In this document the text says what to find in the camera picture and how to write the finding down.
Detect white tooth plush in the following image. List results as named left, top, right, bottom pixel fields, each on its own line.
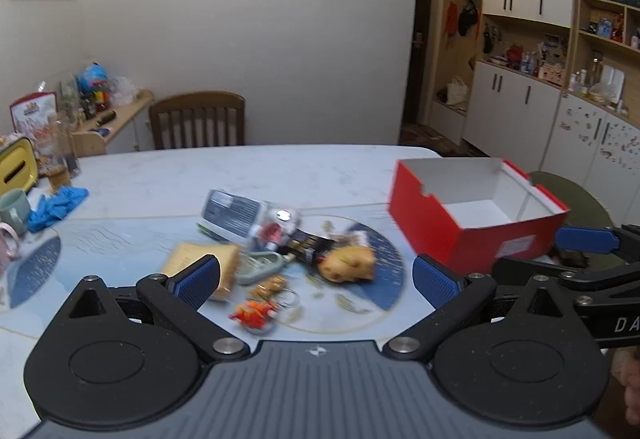
left=252, top=204, right=306, bottom=251

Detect small gold keychain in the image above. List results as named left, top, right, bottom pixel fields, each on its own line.
left=252, top=275, right=301, bottom=310

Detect white tote bag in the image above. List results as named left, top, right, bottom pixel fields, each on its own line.
left=445, top=76, right=470, bottom=107

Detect white cabinet with stickers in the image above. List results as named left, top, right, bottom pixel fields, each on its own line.
left=542, top=92, right=640, bottom=200

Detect white base cabinet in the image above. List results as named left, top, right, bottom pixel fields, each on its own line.
left=462, top=60, right=563, bottom=165

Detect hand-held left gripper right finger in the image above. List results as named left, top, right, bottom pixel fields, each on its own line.
left=382, top=254, right=576, bottom=362

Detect yellow sponge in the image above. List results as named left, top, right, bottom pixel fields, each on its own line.
left=160, top=241, right=241, bottom=302

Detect clear plastic bag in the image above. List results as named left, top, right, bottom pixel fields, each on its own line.
left=107, top=76, right=141, bottom=106

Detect blue plush toy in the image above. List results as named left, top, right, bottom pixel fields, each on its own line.
left=77, top=63, right=112, bottom=95

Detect clear drinking glass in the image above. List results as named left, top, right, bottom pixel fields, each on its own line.
left=47, top=114, right=81, bottom=187

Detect red figure keychain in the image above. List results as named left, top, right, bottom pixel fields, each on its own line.
left=229, top=299, right=278, bottom=335

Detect red printed bag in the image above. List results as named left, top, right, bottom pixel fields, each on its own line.
left=9, top=92, right=58, bottom=155

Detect person's right hand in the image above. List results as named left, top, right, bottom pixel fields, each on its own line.
left=611, top=348, right=640, bottom=390

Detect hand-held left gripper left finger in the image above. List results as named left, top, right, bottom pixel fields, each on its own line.
left=65, top=254, right=251, bottom=362

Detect red cardboard box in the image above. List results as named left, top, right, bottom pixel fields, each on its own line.
left=389, top=158, right=571, bottom=275

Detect dark door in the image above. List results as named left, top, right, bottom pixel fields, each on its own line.
left=402, top=0, right=441, bottom=125

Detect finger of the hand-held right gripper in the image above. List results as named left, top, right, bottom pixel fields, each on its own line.
left=492, top=255, right=640, bottom=300
left=555, top=224, right=640, bottom=265

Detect yellow tissue box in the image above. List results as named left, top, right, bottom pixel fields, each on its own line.
left=0, top=136, right=40, bottom=195

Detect light blue printed table mat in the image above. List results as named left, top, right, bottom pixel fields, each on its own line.
left=0, top=204, right=436, bottom=360

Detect pink mug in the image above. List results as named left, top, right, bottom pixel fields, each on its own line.
left=0, top=221, right=23, bottom=270

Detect green mug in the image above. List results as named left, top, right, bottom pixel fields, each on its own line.
left=0, top=189, right=32, bottom=237

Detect yellow brown plush toy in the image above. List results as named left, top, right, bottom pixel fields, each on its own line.
left=320, top=244, right=376, bottom=284

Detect wooden side table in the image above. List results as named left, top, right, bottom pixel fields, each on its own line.
left=70, top=89, right=155, bottom=155

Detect blue gloves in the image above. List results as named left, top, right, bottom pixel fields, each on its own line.
left=27, top=186, right=90, bottom=234

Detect brown wooden chair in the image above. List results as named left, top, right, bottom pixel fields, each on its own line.
left=148, top=92, right=246, bottom=150

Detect green upholstered chair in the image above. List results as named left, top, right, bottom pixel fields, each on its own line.
left=527, top=170, right=618, bottom=270

